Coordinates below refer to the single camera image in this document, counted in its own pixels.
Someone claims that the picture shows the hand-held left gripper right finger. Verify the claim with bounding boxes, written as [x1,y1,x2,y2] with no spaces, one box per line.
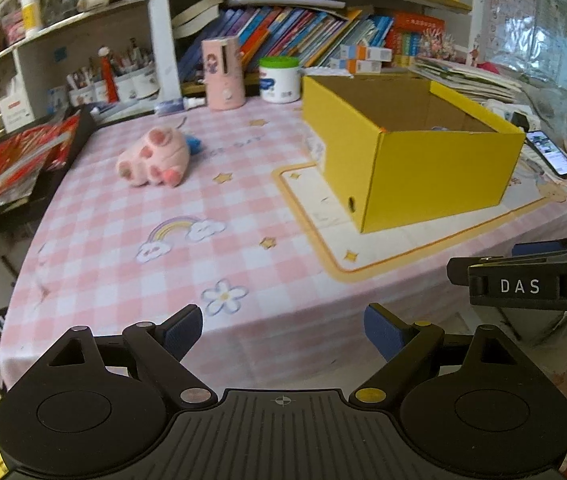
[348,302,514,406]

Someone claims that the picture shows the row of blue picture books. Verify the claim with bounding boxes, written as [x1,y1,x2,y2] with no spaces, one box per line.
[178,5,394,87]

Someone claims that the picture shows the orange white medicine box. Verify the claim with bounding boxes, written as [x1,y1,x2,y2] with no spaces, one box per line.
[328,58,379,75]
[339,44,393,63]

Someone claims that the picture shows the white shelf unit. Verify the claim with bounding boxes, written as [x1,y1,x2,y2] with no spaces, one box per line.
[0,0,158,137]

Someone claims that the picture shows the white bottle yellow label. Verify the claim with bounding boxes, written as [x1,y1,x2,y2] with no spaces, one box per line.
[20,0,43,39]

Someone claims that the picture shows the black tray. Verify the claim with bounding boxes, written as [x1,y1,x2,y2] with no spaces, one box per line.
[0,105,97,242]

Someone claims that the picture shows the stack of red packets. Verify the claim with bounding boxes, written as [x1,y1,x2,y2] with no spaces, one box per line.
[0,115,81,212]

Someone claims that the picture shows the white bookshelf yellow boards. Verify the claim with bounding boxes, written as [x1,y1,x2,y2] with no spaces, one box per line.
[146,0,479,99]

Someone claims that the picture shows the clear spray bottle blue cap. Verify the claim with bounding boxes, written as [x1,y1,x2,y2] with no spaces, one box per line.
[156,99,207,114]

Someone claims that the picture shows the yellow cardboard box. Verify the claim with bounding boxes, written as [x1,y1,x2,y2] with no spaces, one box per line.
[302,75,525,235]

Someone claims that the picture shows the pink cylindrical humidifier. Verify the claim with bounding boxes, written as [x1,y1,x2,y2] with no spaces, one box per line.
[200,37,245,111]

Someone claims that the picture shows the colourful spiky ornament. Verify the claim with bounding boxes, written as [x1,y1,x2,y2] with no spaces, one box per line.
[421,30,457,64]

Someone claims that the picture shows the white box red label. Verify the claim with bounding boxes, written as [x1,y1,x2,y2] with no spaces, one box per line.
[0,92,32,134]

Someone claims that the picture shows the white jar green lid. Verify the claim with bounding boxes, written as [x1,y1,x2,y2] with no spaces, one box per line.
[258,56,301,105]

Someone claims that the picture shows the pink plush pig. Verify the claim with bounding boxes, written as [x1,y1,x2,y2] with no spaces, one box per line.
[116,127,190,189]

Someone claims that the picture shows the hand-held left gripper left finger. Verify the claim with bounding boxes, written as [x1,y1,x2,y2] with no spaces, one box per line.
[48,304,212,408]

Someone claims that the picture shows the red boxed book set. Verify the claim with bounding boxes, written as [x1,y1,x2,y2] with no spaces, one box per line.
[388,12,447,67]

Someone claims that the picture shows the smartphone with lit screen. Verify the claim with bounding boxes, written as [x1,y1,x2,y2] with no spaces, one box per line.
[526,130,567,179]

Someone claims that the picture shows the stack of papers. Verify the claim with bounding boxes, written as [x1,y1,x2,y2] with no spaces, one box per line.
[411,56,524,106]

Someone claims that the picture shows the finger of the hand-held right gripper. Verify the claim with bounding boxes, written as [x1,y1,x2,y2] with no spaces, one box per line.
[447,256,501,287]
[512,234,567,261]

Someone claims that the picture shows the pink checkered tablecloth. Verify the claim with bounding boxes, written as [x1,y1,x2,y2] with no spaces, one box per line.
[0,95,567,392]

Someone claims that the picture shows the white printed pen mug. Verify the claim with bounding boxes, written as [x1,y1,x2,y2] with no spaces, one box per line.
[113,67,159,102]
[67,85,96,107]

